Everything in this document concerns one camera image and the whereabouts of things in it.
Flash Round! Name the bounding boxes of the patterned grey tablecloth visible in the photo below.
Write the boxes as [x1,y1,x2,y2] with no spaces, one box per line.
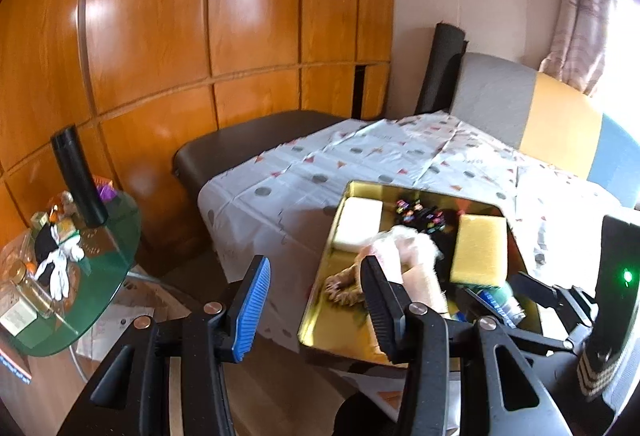
[198,112,639,364]

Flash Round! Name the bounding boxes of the black rolled mat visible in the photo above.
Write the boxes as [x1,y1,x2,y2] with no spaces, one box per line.
[416,22,469,114]

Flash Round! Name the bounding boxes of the pink satin scrunchie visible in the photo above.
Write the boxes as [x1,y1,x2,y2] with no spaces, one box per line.
[322,265,364,307]

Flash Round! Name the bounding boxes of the yellow green scouring sponge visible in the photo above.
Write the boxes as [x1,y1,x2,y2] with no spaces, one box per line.
[450,214,508,286]

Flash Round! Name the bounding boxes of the white soap bar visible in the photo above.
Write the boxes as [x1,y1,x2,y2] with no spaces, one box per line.
[332,196,383,253]

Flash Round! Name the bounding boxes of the wooden wall cabinet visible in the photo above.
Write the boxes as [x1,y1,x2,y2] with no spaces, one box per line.
[1,0,394,248]

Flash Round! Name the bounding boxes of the gold box with maroon side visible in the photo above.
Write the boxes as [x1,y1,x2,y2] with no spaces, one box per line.
[297,179,544,369]

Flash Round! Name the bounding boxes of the black colourful beaded scrunchie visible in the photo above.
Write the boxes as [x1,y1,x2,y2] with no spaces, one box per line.
[395,199,446,234]

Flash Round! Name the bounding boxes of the blue textured sponge block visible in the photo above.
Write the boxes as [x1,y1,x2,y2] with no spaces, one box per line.
[477,283,526,328]

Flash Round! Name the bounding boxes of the beige patterned curtain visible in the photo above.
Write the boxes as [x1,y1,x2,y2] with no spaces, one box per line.
[539,0,617,96]

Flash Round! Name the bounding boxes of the green glass side table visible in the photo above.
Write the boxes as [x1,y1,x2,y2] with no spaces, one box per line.
[1,186,141,357]

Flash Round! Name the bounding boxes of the glass perfume bottle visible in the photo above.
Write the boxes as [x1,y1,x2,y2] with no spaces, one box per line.
[8,260,54,319]

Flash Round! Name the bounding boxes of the grey yellow blue sofa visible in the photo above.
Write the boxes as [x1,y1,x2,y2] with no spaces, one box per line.
[450,54,639,208]

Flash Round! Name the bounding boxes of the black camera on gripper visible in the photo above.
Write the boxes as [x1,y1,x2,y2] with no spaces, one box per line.
[577,216,639,400]

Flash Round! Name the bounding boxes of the black cylinder bottle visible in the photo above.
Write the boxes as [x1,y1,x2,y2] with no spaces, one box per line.
[50,125,108,228]

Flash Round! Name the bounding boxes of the white black plush toy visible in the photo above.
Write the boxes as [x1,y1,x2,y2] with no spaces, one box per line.
[34,218,85,300]

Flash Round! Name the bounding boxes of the pink towel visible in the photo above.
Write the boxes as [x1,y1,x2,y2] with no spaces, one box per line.
[354,226,448,316]

